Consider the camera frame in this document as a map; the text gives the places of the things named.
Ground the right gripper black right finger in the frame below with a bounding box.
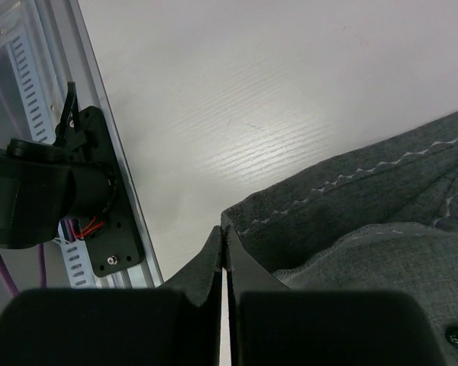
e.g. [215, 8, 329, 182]
[224, 225, 289, 365]

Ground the grey cloth napkin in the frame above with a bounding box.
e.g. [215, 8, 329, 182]
[221, 111, 458, 365]

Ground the aluminium rail front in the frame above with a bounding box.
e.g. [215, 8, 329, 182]
[37, 1, 163, 288]

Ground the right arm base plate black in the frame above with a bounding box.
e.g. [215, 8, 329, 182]
[53, 82, 145, 278]

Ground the white slotted cable duct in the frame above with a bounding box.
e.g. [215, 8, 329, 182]
[6, 30, 95, 288]

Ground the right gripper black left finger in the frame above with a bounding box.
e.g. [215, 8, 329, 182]
[152, 226, 224, 365]

